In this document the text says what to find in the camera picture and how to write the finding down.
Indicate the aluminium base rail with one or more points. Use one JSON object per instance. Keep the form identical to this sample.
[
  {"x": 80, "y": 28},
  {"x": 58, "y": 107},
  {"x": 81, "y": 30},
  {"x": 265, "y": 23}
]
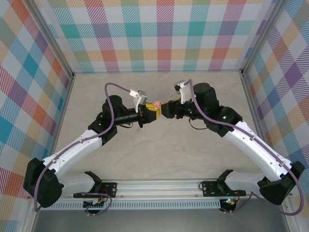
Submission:
[{"x": 157, "y": 188}]

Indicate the pink earbud charging case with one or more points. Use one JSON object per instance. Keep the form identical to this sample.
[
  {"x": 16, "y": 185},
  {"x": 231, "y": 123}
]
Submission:
[{"x": 157, "y": 104}]

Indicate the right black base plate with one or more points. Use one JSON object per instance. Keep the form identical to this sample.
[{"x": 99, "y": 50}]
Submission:
[{"x": 208, "y": 188}]

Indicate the controller circuit board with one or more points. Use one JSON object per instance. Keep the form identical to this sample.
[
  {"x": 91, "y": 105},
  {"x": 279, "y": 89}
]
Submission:
[
  {"x": 230, "y": 201},
  {"x": 96, "y": 201}
]

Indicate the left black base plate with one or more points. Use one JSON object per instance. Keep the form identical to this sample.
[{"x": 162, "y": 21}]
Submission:
[{"x": 109, "y": 188}]

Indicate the aluminium side rail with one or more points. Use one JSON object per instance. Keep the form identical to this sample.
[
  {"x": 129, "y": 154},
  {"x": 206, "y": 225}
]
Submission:
[
  {"x": 256, "y": 120},
  {"x": 66, "y": 96}
]

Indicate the left controller circuit board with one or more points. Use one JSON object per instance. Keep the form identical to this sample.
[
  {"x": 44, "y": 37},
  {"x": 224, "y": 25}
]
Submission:
[{"x": 96, "y": 201}]

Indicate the right controller circuit board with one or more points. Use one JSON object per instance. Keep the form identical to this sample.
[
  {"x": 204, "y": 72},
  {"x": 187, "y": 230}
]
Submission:
[{"x": 230, "y": 201}]

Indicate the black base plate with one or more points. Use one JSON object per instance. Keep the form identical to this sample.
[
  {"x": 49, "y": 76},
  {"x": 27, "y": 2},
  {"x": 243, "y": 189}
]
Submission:
[
  {"x": 109, "y": 188},
  {"x": 208, "y": 188}
]

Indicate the right aluminium frame post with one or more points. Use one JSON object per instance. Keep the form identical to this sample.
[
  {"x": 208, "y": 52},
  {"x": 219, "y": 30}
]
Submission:
[{"x": 262, "y": 36}]

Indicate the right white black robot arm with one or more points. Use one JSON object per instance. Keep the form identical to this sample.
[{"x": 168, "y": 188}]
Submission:
[{"x": 256, "y": 145}]

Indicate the grey metal panel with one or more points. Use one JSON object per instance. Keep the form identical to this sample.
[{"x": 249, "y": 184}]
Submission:
[{"x": 157, "y": 221}]

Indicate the right aluminium side rail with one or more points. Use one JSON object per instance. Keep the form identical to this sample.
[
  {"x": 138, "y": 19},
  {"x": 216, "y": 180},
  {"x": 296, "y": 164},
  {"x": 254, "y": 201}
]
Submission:
[{"x": 256, "y": 120}]

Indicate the aluminium frame post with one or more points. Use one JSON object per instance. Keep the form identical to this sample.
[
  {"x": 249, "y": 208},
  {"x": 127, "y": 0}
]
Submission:
[
  {"x": 53, "y": 39},
  {"x": 262, "y": 36}
]

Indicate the left aluminium frame post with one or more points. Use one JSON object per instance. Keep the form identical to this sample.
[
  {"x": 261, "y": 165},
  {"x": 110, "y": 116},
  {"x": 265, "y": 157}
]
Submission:
[{"x": 53, "y": 39}]

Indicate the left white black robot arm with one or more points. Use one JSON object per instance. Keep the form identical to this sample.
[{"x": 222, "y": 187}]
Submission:
[{"x": 72, "y": 152}]

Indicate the left aluminium side rail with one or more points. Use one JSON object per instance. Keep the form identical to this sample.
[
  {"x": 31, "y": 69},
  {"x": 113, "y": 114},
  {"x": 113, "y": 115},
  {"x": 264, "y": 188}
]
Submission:
[{"x": 66, "y": 96}]

